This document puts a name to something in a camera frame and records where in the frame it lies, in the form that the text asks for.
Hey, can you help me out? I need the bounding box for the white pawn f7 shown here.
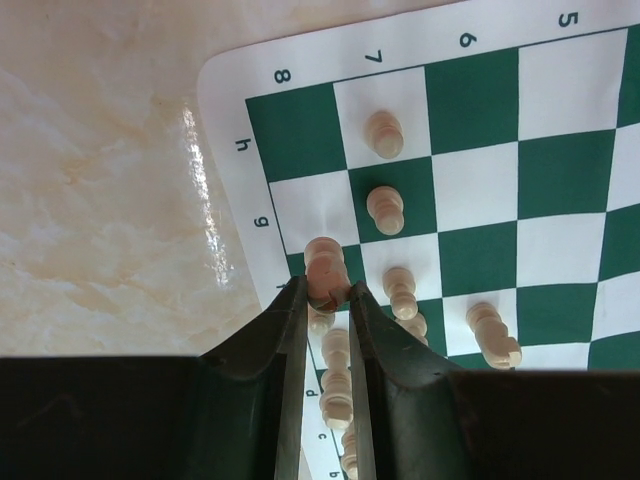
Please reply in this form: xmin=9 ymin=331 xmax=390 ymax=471
xmin=383 ymin=267 xmax=418 ymax=320

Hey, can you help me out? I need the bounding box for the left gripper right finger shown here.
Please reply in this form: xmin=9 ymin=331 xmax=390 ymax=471
xmin=350 ymin=282 xmax=639 ymax=479

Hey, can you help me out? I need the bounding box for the green white chess mat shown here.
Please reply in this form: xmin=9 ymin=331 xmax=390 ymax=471
xmin=195 ymin=0 xmax=640 ymax=480

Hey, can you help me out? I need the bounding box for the white pawn g7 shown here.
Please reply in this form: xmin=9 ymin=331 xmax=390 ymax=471
xmin=366 ymin=186 xmax=404 ymax=236

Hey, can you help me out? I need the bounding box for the white knight g8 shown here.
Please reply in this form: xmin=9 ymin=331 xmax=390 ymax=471
xmin=304 ymin=237 xmax=351 ymax=313

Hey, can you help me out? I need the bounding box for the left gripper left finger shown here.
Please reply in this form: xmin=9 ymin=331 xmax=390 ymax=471
xmin=1 ymin=276 xmax=307 ymax=479

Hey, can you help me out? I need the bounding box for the white pawn h7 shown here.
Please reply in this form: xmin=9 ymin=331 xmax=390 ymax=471
xmin=364 ymin=110 xmax=404 ymax=159

